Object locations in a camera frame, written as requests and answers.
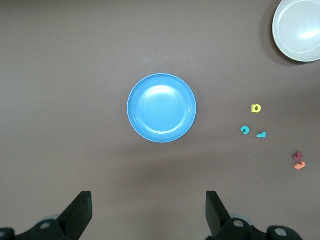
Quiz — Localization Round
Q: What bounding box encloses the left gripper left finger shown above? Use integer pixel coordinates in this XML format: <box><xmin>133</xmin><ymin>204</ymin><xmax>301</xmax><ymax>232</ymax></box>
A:
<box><xmin>0</xmin><ymin>191</ymin><xmax>94</xmax><ymax>240</ymax></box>

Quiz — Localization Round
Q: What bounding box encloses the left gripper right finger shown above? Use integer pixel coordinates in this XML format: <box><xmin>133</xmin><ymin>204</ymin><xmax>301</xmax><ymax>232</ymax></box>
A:
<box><xmin>205</xmin><ymin>191</ymin><xmax>305</xmax><ymax>240</ymax></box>

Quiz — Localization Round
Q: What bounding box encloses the blue plate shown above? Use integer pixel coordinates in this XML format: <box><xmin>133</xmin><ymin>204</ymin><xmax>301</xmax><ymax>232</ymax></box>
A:
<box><xmin>126</xmin><ymin>73</ymin><xmax>197</xmax><ymax>144</ymax></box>

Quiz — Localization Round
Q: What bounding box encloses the brown table cover sheet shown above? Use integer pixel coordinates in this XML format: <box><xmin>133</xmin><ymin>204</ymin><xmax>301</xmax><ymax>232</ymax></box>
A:
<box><xmin>0</xmin><ymin>0</ymin><xmax>320</xmax><ymax>240</ymax></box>

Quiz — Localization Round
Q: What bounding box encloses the beige plate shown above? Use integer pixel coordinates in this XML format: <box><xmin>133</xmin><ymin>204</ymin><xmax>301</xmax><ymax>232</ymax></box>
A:
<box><xmin>272</xmin><ymin>0</ymin><xmax>320</xmax><ymax>63</ymax></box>

